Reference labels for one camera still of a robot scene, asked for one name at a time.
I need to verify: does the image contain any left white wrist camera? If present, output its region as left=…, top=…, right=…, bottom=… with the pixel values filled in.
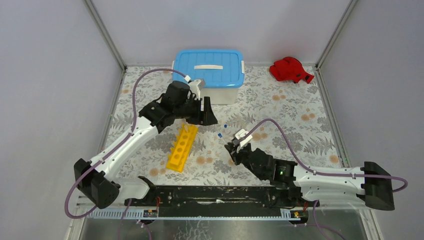
left=183, top=75, right=206, bottom=100

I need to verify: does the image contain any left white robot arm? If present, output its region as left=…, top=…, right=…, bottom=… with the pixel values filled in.
left=73, top=79, right=218, bottom=209

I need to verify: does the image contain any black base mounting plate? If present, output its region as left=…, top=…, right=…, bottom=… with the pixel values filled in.
left=124, top=185, right=314, bottom=218

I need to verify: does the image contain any blue plastic bin lid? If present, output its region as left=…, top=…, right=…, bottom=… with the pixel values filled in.
left=171, top=49, right=245, bottom=89

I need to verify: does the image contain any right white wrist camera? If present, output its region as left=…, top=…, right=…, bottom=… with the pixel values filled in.
left=233, top=128, right=253, bottom=149

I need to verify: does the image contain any white plastic storage bin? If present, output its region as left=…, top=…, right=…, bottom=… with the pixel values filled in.
left=171, top=58, right=245, bottom=105

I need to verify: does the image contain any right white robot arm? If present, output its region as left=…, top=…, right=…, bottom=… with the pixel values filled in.
left=224, top=142, right=395, bottom=211

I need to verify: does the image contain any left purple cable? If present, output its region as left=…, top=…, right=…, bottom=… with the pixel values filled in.
left=64, top=68, right=191, bottom=240

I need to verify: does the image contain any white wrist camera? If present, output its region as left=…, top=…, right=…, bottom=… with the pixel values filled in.
left=183, top=75, right=206, bottom=100
left=233, top=128, right=253, bottom=149

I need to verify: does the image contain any floral patterned table mat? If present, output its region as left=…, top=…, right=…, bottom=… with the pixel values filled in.
left=117, top=66, right=342, bottom=186

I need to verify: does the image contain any purple cable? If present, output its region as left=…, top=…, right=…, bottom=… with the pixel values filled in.
left=245, top=118, right=409, bottom=240
left=64, top=68, right=191, bottom=240

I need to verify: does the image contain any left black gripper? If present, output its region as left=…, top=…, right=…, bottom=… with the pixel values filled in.
left=173, top=96, right=218, bottom=126

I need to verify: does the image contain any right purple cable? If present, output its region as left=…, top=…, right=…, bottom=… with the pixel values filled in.
left=245, top=118, right=409, bottom=240

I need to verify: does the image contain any yellow test tube rack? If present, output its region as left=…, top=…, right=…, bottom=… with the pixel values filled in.
left=165, top=123, right=198, bottom=173

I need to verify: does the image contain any red cloth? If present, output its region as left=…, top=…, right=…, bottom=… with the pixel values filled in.
left=269, top=56, right=315, bottom=84

